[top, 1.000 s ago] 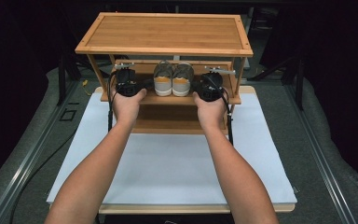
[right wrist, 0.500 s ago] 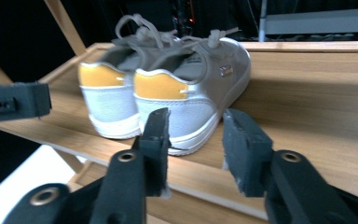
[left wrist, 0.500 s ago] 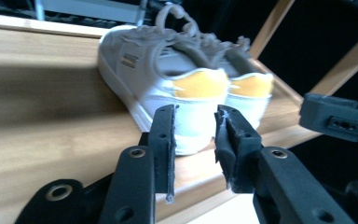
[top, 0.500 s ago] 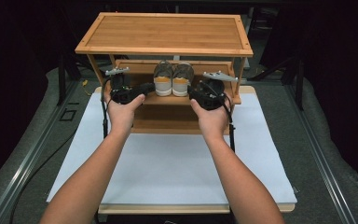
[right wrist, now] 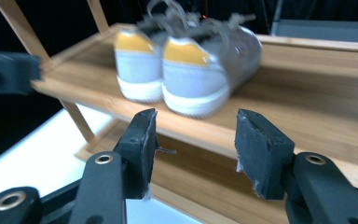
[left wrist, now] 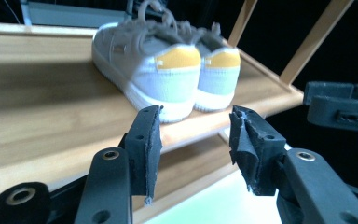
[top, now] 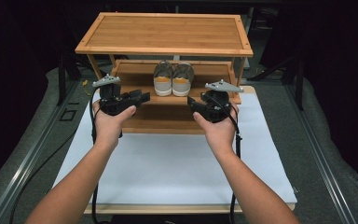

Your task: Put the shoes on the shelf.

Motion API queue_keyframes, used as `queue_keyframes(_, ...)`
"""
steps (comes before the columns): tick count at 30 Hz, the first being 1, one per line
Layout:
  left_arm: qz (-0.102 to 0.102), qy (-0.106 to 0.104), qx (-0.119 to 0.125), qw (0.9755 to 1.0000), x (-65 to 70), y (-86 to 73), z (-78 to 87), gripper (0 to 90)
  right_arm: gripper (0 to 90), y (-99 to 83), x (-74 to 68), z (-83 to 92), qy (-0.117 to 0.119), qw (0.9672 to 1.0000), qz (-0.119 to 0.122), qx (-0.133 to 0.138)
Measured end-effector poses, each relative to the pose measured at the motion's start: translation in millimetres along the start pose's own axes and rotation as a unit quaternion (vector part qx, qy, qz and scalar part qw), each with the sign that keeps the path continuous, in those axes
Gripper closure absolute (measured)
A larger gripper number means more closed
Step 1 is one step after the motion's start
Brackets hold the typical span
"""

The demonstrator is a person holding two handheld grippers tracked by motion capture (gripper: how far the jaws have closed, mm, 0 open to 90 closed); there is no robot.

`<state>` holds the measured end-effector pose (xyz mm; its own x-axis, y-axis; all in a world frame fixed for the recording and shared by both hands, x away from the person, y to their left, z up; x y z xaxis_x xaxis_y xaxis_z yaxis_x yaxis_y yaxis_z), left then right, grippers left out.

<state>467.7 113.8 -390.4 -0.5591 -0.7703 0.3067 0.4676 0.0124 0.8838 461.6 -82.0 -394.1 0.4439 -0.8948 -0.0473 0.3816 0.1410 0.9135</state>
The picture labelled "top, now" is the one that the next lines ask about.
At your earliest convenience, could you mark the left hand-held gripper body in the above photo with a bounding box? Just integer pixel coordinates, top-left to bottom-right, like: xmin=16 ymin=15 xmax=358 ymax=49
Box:
xmin=91 ymin=74 xmax=131 ymax=117

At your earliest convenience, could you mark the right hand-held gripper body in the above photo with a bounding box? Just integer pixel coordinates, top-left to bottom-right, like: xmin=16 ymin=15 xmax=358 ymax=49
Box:
xmin=200 ymin=78 xmax=245 ymax=123

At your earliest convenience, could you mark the beige slip-on shoe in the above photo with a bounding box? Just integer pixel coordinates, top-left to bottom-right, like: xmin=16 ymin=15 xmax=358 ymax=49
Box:
xmin=172 ymin=62 xmax=196 ymax=98
xmin=152 ymin=60 xmax=174 ymax=97

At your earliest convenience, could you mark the three-tier wooden shoe rack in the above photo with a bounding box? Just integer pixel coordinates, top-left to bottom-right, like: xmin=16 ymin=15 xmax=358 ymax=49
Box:
xmin=75 ymin=11 xmax=255 ymax=135

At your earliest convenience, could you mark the person's right hand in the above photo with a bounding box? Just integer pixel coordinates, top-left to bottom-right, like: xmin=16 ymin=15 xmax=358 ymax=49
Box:
xmin=193 ymin=104 xmax=240 ymax=155

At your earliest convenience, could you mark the person's left hand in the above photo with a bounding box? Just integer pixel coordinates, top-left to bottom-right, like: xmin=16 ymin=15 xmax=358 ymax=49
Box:
xmin=91 ymin=102 xmax=137 ymax=149

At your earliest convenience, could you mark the black stand leg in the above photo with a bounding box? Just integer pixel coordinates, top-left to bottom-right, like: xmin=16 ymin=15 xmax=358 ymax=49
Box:
xmin=57 ymin=52 xmax=68 ymax=106
xmin=294 ymin=59 xmax=305 ymax=110

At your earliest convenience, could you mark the white table sheet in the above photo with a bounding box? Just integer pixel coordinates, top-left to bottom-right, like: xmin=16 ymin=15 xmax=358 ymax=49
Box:
xmin=52 ymin=92 xmax=298 ymax=205

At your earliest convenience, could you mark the light wooden table board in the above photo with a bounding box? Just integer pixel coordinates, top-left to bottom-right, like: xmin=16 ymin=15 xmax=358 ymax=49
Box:
xmin=83 ymin=85 xmax=296 ymax=216

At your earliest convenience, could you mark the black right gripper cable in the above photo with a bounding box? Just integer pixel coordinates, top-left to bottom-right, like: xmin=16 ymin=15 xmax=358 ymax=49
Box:
xmin=203 ymin=92 xmax=242 ymax=224

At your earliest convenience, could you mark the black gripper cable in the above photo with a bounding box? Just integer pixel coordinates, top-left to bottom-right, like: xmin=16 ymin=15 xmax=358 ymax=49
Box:
xmin=89 ymin=87 xmax=103 ymax=224
xmin=203 ymin=92 xmax=242 ymax=224

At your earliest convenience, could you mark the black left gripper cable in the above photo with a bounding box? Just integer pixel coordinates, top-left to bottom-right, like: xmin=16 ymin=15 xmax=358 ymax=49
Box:
xmin=89 ymin=87 xmax=103 ymax=224

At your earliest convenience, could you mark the grey metal rail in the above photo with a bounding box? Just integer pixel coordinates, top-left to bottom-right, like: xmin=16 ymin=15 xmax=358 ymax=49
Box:
xmin=283 ymin=83 xmax=358 ymax=224
xmin=0 ymin=81 xmax=79 ymax=224

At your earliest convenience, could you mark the black floor cable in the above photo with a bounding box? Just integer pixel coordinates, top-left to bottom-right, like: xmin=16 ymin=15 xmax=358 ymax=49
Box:
xmin=8 ymin=130 xmax=78 ymax=224

